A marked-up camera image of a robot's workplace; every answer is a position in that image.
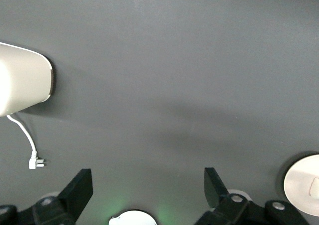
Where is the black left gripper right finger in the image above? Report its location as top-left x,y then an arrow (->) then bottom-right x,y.
194,167 -> 310,225

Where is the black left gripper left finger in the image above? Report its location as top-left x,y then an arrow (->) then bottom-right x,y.
0,168 -> 93,225

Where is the white steamed bun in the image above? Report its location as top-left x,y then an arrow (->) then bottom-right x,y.
309,177 -> 319,199

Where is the round beige plate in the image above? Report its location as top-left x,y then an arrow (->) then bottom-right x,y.
283,154 -> 319,217

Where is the cream white toaster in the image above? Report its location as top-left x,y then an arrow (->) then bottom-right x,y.
0,42 -> 56,117

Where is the white toaster power cable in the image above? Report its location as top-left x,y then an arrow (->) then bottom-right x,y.
6,114 -> 48,170

